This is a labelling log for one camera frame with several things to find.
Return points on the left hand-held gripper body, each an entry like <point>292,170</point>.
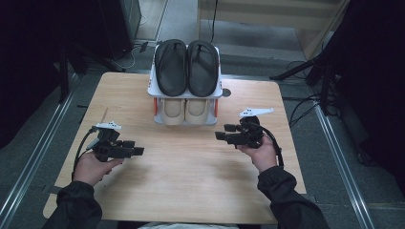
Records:
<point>110,148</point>

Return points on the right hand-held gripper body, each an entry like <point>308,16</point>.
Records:
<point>250,135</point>

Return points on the white clog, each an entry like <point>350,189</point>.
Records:
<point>173,111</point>

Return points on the white and orange shoe rack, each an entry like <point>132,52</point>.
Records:
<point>184,95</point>

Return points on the black sandal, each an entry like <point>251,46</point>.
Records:
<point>171,68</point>
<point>202,70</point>

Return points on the person's right hand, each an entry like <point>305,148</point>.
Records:
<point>264,157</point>

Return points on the person's left hand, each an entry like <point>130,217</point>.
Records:
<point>89,170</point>

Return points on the round dark table grommet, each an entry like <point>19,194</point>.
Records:
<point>226,92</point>

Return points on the black metal stand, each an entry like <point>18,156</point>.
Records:
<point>65,70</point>

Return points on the dark cabinet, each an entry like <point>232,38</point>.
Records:
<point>121,25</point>

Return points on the aluminium floor rail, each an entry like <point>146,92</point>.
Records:
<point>31,165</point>
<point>344,171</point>

